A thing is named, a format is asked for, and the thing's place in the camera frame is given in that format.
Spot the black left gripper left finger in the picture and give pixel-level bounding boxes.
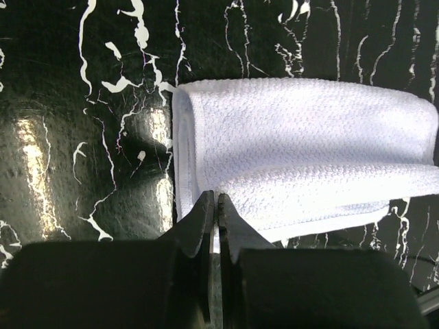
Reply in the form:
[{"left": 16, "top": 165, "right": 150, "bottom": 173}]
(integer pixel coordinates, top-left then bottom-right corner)
[{"left": 1, "top": 191, "right": 214, "bottom": 328}]

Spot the white waffle towel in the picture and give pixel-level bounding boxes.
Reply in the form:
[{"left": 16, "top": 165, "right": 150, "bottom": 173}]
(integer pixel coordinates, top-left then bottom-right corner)
[{"left": 171, "top": 78, "right": 438, "bottom": 242}]

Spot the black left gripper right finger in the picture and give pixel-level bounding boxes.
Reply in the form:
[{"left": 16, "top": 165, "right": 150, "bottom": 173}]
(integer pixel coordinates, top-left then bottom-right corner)
[{"left": 217, "top": 194, "right": 429, "bottom": 328}]

